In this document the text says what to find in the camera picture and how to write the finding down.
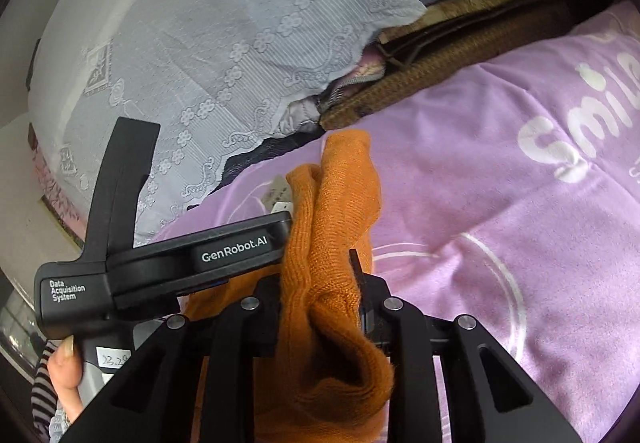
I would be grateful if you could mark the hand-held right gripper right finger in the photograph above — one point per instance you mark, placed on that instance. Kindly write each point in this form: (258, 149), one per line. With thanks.
(400, 338)

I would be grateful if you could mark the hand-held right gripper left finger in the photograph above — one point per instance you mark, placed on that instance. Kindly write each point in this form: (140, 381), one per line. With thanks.
(245, 333)

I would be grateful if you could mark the orange knit sweater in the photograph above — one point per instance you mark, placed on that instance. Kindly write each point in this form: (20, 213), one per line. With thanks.
(320, 273)

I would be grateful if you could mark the person's left hand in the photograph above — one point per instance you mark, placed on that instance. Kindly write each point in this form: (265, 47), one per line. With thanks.
(64, 368)

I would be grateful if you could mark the white paper tag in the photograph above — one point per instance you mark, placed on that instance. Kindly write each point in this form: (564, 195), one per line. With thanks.
(283, 209)

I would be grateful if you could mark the pink floral cloth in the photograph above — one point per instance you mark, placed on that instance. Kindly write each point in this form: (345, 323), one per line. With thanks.
(52, 178)

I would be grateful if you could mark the purple printed blanket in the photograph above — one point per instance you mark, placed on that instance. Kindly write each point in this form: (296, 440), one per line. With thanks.
(475, 223)

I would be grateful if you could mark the beige paper tag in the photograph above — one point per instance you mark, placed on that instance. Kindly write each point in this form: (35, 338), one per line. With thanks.
(276, 189)

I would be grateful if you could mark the dark cloth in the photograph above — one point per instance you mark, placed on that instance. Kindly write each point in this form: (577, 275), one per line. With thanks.
(255, 155)

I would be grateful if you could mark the white lace cloth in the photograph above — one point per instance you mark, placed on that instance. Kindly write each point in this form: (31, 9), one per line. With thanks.
(200, 48)

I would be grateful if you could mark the brown woven mat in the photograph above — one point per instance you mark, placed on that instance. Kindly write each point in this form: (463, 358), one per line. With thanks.
(450, 58)

